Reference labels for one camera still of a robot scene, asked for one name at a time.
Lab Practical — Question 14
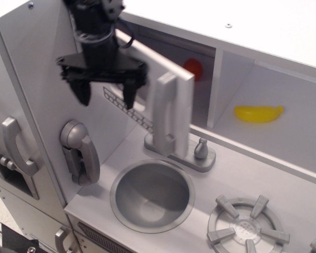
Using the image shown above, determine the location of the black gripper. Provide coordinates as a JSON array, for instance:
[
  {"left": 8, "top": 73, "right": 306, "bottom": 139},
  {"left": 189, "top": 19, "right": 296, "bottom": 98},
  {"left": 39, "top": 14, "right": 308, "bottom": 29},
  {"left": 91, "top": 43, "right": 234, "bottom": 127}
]
[{"left": 57, "top": 39, "right": 147, "bottom": 110}]

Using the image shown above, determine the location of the white microwave door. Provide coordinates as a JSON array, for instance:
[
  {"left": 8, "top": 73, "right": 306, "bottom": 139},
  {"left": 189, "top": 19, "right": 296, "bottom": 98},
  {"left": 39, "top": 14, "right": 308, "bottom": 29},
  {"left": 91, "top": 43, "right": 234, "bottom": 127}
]
[{"left": 106, "top": 41, "right": 194, "bottom": 158}]

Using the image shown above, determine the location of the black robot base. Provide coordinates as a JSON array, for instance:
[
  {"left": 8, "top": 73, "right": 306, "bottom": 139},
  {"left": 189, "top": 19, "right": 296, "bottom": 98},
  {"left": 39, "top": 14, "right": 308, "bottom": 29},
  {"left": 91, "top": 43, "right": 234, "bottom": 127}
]
[{"left": 0, "top": 223, "right": 43, "bottom": 252}]

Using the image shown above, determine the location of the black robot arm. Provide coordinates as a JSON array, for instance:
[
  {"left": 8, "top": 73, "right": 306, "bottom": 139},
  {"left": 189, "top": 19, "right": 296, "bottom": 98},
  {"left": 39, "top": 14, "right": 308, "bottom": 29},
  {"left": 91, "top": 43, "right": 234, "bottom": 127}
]
[{"left": 57, "top": 1, "right": 148, "bottom": 110}]

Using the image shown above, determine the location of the grey toy telephone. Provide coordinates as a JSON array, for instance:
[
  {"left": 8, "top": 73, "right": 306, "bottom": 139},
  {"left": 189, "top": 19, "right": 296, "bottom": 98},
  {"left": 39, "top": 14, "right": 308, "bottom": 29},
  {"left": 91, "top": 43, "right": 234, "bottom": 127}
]
[{"left": 60, "top": 120, "right": 100, "bottom": 186}]

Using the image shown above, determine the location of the orange toy fruit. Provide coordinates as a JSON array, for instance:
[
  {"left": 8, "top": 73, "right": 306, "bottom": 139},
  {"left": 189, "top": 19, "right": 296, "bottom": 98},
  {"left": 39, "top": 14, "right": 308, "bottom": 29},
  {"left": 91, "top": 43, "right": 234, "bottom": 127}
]
[{"left": 183, "top": 58, "right": 203, "bottom": 81}]

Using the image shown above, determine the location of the round grey sink bowl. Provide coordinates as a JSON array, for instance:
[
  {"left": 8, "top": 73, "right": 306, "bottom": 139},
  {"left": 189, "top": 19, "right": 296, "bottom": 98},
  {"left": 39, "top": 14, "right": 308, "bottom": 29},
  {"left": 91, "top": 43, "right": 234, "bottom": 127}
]
[{"left": 110, "top": 160, "right": 195, "bottom": 233}]

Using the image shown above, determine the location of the grey toy faucet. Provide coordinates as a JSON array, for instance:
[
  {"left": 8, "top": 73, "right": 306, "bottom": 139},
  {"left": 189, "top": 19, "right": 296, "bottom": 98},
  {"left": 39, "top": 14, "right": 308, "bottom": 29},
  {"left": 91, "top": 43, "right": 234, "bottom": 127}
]
[{"left": 144, "top": 131, "right": 217, "bottom": 173}]

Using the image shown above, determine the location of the grey ice dispenser panel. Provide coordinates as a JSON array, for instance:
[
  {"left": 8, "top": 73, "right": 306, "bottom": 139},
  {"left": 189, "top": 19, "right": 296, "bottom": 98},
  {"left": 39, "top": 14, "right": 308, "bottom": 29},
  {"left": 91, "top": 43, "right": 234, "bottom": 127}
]
[{"left": 0, "top": 153, "right": 40, "bottom": 200}]

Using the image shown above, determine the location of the white toy kitchen cabinet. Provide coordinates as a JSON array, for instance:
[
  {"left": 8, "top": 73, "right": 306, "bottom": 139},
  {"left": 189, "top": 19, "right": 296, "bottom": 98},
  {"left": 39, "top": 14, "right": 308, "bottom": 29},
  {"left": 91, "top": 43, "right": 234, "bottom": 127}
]
[{"left": 0, "top": 1, "right": 316, "bottom": 252}]

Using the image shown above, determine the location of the black oven vent grille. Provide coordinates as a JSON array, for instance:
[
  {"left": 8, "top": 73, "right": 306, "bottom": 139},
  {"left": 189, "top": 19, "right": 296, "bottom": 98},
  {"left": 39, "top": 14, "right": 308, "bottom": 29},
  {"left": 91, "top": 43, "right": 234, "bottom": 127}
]
[{"left": 77, "top": 222, "right": 133, "bottom": 253}]

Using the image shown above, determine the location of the yellow toy banana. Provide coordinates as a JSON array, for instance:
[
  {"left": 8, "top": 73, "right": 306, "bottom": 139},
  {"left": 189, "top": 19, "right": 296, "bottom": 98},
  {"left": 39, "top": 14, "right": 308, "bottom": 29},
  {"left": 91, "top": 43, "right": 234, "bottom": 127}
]
[{"left": 234, "top": 105, "right": 284, "bottom": 123}]

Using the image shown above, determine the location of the grey stove burner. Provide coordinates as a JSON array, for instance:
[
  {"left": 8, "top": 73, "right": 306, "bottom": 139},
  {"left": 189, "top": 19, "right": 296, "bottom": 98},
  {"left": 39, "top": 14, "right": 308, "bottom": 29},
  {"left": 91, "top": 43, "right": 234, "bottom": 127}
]
[{"left": 207, "top": 195, "right": 290, "bottom": 252}]

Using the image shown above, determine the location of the grey fridge door handle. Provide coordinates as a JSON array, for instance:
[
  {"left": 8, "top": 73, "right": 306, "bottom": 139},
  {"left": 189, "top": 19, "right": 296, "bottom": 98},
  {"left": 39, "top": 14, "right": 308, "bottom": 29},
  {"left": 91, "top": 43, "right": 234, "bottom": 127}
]
[{"left": 2, "top": 116, "right": 38, "bottom": 177}]

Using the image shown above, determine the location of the grey lower door handle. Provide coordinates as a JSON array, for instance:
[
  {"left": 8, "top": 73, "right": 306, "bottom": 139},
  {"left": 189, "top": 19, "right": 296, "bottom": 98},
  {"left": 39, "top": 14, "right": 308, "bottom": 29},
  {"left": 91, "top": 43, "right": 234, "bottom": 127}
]
[{"left": 55, "top": 228, "right": 72, "bottom": 253}]

